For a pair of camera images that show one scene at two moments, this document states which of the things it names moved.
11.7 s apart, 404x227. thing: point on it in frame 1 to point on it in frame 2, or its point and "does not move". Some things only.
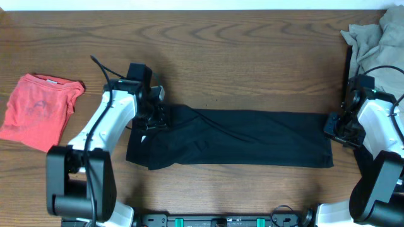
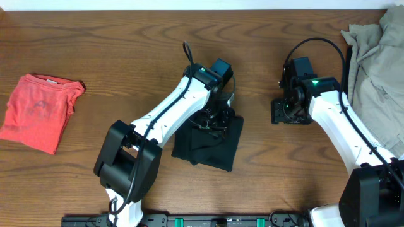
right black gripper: (336, 128) to (281, 111)
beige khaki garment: (377, 45) does not move
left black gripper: (156, 119) to (213, 120)
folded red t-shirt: (38, 111) does not move
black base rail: (206, 219) does not move
